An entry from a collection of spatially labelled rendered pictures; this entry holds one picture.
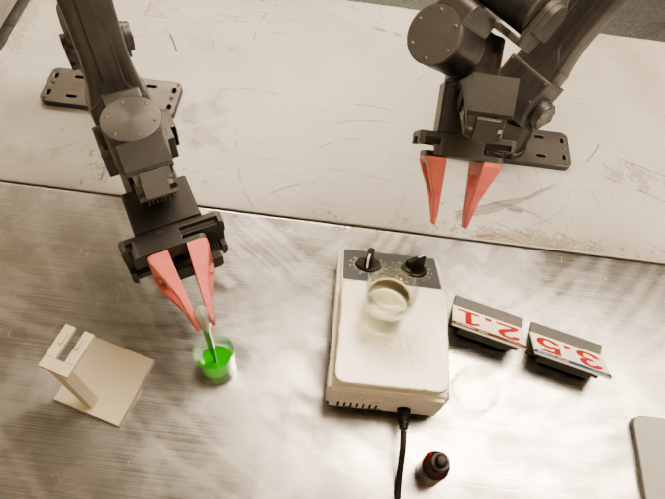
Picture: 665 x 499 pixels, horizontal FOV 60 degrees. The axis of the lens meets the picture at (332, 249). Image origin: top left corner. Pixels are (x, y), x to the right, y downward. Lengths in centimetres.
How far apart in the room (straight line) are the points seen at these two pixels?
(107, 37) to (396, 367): 43
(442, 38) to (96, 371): 51
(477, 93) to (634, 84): 61
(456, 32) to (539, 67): 26
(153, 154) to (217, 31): 54
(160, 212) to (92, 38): 18
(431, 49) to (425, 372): 32
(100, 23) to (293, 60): 45
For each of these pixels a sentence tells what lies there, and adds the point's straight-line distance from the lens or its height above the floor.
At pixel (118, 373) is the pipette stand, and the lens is 72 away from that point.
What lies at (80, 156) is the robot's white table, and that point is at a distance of 91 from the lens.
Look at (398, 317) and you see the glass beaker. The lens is 59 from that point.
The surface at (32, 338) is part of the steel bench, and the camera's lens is 78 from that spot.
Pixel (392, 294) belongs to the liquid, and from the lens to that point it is 61.
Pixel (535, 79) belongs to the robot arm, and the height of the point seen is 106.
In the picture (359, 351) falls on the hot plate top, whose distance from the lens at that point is 62.
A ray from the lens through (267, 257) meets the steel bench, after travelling 77.
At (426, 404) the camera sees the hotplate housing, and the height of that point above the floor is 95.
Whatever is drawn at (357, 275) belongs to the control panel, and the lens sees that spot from 69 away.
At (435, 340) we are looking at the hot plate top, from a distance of 64.
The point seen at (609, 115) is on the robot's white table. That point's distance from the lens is 107.
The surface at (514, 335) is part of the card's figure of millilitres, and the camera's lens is 74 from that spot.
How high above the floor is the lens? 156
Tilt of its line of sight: 59 degrees down
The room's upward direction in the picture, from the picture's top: 8 degrees clockwise
